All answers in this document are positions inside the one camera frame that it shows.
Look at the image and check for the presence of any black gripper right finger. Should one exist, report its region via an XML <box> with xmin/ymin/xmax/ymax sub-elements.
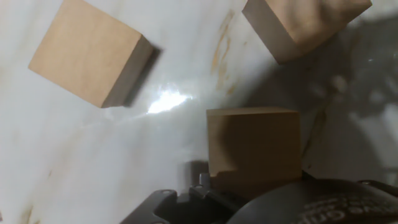
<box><xmin>300</xmin><ymin>169</ymin><xmax>315</xmax><ymax>181</ymax></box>

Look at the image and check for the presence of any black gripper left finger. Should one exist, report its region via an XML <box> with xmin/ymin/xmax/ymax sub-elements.
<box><xmin>119</xmin><ymin>172</ymin><xmax>249</xmax><ymax>224</ymax></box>

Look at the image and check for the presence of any large wooden cube block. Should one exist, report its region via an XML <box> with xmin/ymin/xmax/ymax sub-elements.
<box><xmin>206</xmin><ymin>106</ymin><xmax>303</xmax><ymax>200</ymax></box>
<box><xmin>241</xmin><ymin>0</ymin><xmax>373</xmax><ymax>65</ymax></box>
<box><xmin>27</xmin><ymin>0</ymin><xmax>155</xmax><ymax>109</ymax></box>

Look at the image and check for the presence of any white marble pattern mat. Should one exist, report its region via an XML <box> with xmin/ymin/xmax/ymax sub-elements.
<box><xmin>0</xmin><ymin>0</ymin><xmax>398</xmax><ymax>224</ymax></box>

